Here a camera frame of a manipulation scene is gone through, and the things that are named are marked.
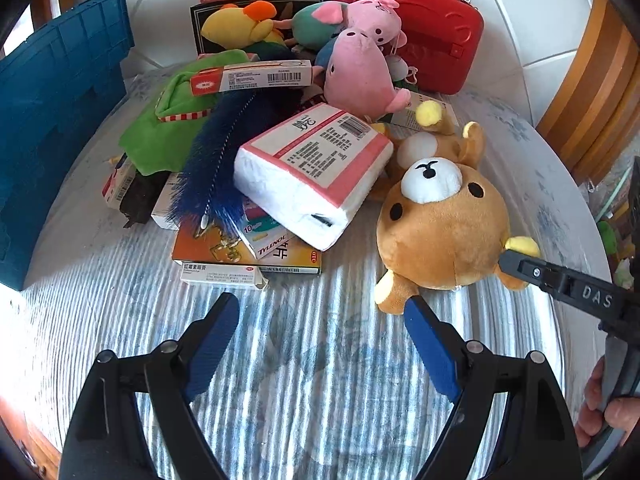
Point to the red white pill box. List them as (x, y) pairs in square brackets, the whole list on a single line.
[(267, 242)]

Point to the wooden bed frame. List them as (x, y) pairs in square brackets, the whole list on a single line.
[(30, 440)]

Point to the pink pig plush blue body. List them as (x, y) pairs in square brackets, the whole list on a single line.
[(355, 75)]

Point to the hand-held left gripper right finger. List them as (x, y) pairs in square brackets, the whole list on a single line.
[(432, 350)]

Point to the black rectangular object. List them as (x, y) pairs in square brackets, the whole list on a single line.
[(137, 197)]

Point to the green plush with striped trim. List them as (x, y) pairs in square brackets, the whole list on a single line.
[(150, 130)]

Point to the long white red medicine box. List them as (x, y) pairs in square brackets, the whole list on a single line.
[(250, 77)]

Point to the brown bear plush toy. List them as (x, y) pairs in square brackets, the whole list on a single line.
[(440, 230)]

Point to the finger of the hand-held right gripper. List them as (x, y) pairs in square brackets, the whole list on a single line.
[(635, 210), (550, 277)]

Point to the pink white tissue pack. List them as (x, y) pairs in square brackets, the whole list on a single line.
[(300, 195)]

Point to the person's right hand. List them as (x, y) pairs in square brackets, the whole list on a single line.
[(592, 400)]

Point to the flat white medicine box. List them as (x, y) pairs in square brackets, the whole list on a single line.
[(220, 277)]

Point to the black gift box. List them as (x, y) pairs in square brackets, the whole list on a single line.
[(197, 20)]

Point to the blue plastic storage crate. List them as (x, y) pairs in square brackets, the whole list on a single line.
[(55, 110)]

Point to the orange yellow medicine box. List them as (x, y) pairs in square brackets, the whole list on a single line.
[(210, 247)]

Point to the pink pig plush green body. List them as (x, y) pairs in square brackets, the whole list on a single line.
[(370, 15)]

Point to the yellow duck plush toy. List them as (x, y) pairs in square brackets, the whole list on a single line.
[(230, 25)]

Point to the small white medicine box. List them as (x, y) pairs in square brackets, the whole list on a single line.
[(165, 210)]

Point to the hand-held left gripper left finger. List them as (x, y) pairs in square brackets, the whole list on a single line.
[(212, 345)]

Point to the white quilted headboard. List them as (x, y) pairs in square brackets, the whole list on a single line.
[(525, 10)]

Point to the dark blue feather duster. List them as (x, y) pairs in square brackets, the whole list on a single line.
[(210, 160)]

